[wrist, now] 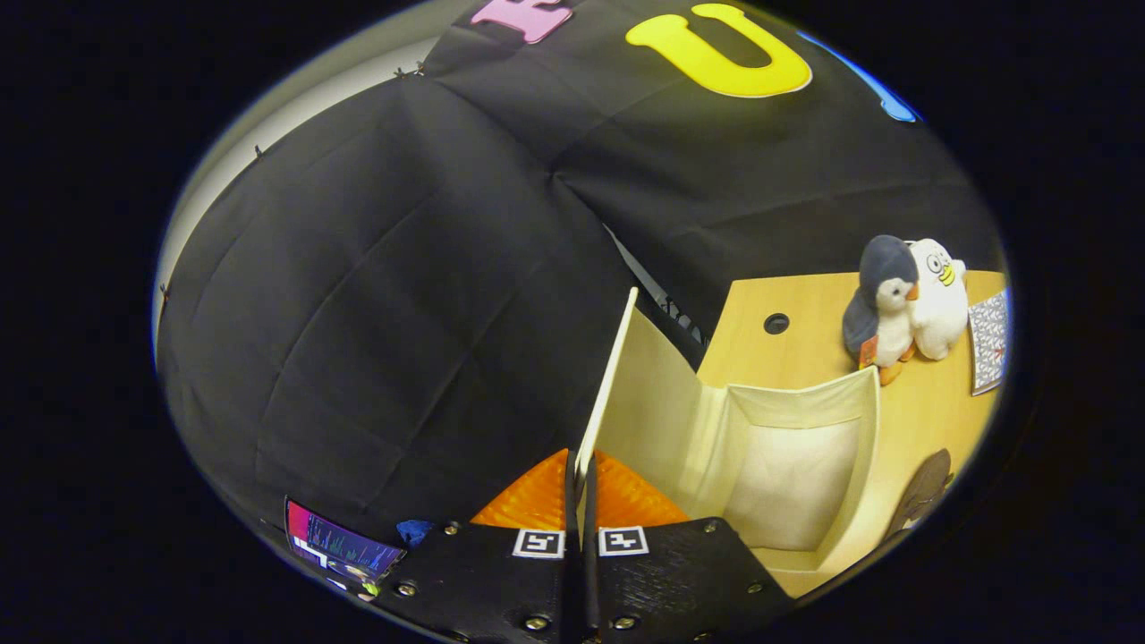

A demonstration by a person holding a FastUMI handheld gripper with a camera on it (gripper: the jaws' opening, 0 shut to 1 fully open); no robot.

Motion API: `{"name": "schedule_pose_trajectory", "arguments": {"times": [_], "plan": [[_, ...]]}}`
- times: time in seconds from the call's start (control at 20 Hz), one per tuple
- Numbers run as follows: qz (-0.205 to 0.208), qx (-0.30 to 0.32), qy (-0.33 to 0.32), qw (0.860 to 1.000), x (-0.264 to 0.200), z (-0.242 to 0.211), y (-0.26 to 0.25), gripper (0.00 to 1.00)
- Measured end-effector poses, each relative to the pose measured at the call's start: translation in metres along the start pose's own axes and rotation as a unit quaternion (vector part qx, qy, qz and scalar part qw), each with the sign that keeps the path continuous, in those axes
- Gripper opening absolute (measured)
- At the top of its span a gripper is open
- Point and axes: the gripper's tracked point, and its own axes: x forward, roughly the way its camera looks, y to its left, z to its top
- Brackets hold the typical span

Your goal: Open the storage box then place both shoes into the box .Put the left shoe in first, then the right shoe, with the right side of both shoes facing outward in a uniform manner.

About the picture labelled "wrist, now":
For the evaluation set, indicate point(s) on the white duck plush toy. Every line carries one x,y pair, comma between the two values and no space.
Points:
939,313

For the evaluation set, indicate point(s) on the grey metal bar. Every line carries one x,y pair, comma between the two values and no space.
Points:
640,268

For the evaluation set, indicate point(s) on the blue cloth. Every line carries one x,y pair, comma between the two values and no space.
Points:
413,530

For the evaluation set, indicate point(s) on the grey patterned white book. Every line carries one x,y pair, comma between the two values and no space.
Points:
988,344

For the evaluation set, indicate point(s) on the black round table grommet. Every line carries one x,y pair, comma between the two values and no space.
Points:
776,323

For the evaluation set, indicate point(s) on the cream fabric storage box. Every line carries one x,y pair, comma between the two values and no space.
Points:
787,483

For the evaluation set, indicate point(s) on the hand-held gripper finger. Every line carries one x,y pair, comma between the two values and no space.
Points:
572,555
591,572

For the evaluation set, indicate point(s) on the grey penguin plush toy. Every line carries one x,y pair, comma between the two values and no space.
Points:
881,268

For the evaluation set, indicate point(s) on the purple pink screen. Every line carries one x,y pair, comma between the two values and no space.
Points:
344,541

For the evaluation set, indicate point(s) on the brown fuzzy shoe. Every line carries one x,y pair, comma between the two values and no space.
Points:
926,478

